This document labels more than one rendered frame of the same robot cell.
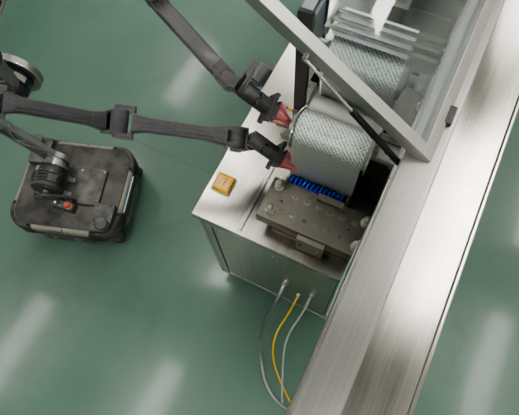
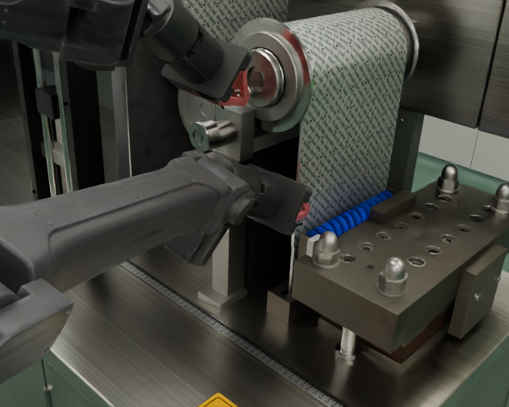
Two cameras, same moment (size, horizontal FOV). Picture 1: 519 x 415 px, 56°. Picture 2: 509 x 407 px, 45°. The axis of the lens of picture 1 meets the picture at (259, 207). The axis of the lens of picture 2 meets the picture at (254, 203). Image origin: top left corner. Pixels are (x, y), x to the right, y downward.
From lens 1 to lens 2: 147 cm
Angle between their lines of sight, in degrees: 61
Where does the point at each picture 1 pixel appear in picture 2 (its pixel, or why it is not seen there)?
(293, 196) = (359, 250)
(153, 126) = (75, 214)
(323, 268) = not seen: outside the picture
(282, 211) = not seen: hidden behind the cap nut
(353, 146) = (376, 18)
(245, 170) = (196, 375)
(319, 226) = (450, 234)
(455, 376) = not seen: outside the picture
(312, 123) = (301, 24)
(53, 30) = not seen: outside the picture
